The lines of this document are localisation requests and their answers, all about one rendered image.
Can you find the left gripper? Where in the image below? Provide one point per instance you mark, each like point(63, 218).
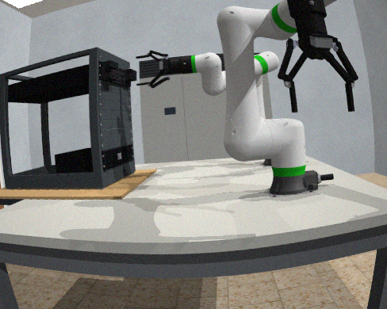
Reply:
point(308, 23)

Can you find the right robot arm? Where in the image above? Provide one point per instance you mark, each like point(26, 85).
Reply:
point(213, 78)

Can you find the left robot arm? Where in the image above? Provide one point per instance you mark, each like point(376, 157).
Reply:
point(246, 136)

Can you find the flat brown cardboard sheet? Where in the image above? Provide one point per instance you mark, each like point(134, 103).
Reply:
point(115, 191)

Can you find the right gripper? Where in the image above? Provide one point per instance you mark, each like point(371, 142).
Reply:
point(174, 68)

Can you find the black metal rack frame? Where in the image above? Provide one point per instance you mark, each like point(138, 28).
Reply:
point(109, 159)

